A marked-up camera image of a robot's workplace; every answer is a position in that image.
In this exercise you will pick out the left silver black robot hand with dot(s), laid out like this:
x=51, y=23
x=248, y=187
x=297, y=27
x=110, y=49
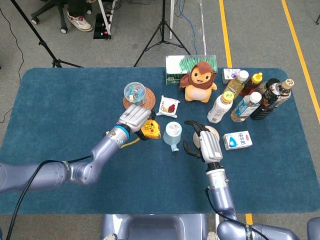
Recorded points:
x=135, y=117

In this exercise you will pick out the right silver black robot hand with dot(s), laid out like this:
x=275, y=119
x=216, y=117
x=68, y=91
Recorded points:
x=211, y=147

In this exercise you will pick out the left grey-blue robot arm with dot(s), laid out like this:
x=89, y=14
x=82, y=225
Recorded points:
x=75, y=170

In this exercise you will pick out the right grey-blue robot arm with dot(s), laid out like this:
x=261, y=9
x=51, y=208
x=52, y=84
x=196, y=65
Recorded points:
x=220, y=190

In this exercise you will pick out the cream ceramic bowl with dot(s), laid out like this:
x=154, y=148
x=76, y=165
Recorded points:
x=215, y=133

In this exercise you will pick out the round woven rattan coaster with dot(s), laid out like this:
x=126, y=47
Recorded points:
x=150, y=98

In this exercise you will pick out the clear jar of binder clips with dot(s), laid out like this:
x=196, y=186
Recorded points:
x=135, y=92

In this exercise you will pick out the white blue milk carton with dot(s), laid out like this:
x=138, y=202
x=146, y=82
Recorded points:
x=237, y=140

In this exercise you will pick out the white snack packet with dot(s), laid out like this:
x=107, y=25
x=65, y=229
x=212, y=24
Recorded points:
x=167, y=106

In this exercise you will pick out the white bottle yellow cap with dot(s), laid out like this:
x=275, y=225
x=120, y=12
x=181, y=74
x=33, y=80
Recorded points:
x=218, y=110

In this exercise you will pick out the light blue plastic cup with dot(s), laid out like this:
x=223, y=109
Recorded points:
x=172, y=136

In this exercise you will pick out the clear bottle blue label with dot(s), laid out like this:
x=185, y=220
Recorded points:
x=243, y=108

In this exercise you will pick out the orange plush toy brown hood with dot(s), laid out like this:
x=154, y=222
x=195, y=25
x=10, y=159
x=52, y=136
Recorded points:
x=198, y=92

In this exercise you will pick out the blue tablecloth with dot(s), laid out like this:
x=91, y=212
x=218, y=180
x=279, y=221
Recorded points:
x=75, y=100

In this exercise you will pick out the green white tissue box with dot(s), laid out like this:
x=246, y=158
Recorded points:
x=175, y=67

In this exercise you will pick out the pale yellow tea bottle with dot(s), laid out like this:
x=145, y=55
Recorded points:
x=235, y=86

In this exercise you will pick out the dark bottle beige cap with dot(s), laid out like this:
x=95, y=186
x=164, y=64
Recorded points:
x=267, y=105

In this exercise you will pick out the amber bottle yellow cap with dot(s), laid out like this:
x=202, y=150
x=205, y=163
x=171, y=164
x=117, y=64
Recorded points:
x=250, y=86

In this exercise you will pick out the small white purple box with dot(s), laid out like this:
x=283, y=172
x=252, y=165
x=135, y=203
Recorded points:
x=228, y=73

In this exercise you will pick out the dark bottle black cap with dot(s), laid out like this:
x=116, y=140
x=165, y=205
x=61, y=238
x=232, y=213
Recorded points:
x=273, y=82

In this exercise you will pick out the black power strip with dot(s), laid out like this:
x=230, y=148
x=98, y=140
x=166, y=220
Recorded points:
x=100, y=27

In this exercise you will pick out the black tripod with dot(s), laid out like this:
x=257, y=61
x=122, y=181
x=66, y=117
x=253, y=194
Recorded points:
x=163, y=25

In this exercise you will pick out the grey-blue robot torso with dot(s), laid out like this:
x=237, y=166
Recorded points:
x=155, y=227

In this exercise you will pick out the seated person dark trousers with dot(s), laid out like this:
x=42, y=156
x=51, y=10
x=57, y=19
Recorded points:
x=80, y=22

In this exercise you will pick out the black light stand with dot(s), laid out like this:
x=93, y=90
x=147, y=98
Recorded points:
x=45, y=46

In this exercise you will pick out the black office chair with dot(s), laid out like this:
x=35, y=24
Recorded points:
x=63, y=22

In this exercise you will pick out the white upright post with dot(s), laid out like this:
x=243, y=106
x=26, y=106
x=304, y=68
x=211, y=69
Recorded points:
x=172, y=20

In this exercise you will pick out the white slanted frame post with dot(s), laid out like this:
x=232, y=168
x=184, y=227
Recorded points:
x=103, y=15

